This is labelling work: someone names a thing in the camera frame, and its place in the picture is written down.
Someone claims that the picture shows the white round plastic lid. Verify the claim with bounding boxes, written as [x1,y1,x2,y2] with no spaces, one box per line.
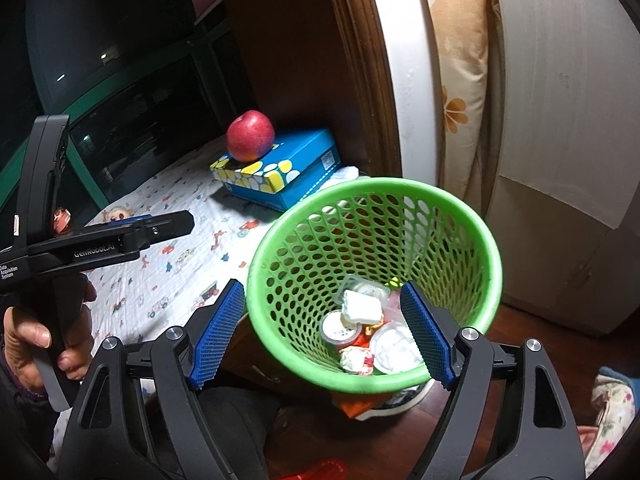
[369,322,424,375]

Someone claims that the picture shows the patterned paper ball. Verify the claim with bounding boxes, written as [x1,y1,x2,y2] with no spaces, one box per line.
[340,346,374,376]

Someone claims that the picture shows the small sauce cup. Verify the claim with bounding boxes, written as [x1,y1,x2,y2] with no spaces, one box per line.
[319,310,362,350]

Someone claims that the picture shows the green plastic trash basket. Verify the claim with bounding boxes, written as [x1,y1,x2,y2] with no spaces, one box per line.
[245,177,503,394]

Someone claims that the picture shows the pink snack packet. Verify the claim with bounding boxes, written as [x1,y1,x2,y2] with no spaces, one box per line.
[383,289,406,324]

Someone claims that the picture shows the orange snack wrapper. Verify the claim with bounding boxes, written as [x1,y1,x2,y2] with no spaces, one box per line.
[344,332,374,349]

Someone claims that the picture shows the clear plastic cup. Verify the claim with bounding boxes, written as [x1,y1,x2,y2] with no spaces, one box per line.
[335,274,390,306]

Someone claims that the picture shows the person's left hand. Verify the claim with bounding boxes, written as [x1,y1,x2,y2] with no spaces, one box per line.
[1,282,96,408]

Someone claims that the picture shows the white cartoon print blanket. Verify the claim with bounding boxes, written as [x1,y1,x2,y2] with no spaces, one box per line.
[88,140,280,344]

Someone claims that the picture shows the white skull toy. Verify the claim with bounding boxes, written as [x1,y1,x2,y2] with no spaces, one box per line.
[102,206,134,223]

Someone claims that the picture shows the grey white cabinet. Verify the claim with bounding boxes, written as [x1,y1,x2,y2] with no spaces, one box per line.
[487,0,639,334]

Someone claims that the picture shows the floral cloth on floor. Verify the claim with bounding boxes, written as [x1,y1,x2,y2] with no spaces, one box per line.
[578,366,639,478]

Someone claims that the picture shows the blue yellow tissue box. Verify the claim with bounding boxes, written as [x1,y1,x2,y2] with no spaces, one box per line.
[209,129,341,211]

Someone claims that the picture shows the red apple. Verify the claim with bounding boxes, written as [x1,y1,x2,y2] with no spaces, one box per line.
[226,110,276,162]

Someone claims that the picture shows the floral beige pillow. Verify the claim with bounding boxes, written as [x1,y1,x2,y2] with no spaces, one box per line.
[427,0,488,209]

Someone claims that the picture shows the green window frame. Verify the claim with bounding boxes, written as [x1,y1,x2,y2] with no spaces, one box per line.
[1,63,153,209]

